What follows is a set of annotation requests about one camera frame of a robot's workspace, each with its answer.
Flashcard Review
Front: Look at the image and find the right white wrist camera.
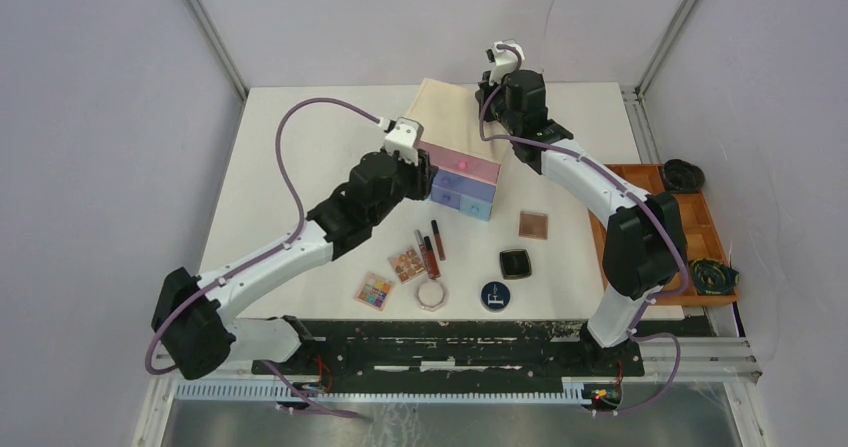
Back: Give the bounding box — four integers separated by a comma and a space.
486, 40, 525, 85

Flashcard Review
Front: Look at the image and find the black square compact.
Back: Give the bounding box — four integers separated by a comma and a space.
499, 249, 532, 280

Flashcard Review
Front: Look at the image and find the pastel wooden drawer chest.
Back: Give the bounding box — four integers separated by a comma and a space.
406, 78, 508, 221

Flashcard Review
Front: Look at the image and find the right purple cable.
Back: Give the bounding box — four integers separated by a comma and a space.
476, 43, 690, 417

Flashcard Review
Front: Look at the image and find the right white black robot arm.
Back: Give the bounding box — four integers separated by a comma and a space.
475, 69, 688, 375

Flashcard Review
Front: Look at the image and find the nude eyeshadow palette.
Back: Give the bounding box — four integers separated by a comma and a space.
388, 245, 426, 284

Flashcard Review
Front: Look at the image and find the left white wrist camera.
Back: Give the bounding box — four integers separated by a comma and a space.
378, 117, 424, 166

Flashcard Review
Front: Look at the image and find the purple cable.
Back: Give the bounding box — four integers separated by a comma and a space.
144, 97, 389, 420
476, 43, 690, 417

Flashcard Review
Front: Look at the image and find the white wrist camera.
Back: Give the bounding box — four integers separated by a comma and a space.
378, 117, 424, 166
486, 40, 525, 85

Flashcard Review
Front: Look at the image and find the orange wooden compartment tray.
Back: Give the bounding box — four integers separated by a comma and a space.
588, 162, 741, 307

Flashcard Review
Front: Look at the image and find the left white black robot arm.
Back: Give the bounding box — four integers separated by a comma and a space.
145, 150, 439, 380

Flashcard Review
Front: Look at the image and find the green yellow coiled band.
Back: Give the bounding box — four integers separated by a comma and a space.
689, 258, 740, 296

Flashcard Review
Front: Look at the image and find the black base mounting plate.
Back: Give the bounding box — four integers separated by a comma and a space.
250, 315, 717, 396

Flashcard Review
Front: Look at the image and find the round dark blue jar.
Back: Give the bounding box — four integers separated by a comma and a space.
479, 281, 512, 313

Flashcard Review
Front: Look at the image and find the colourful eyeshadow palette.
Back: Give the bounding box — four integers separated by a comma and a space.
354, 272, 395, 311

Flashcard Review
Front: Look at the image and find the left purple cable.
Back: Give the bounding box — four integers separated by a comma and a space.
144, 97, 389, 420

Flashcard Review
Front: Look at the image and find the white slotted cable duct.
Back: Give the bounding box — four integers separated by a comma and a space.
173, 376, 624, 407

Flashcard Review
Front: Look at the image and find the silver red mascara tube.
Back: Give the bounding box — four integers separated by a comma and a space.
414, 229, 431, 275

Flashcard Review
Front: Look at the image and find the dark red lip gloss tube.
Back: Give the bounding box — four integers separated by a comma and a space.
431, 219, 446, 261

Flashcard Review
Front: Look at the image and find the black coiled band top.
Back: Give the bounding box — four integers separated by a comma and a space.
660, 159, 706, 194

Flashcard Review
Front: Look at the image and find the brown square blush compact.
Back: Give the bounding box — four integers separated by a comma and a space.
518, 210, 549, 240

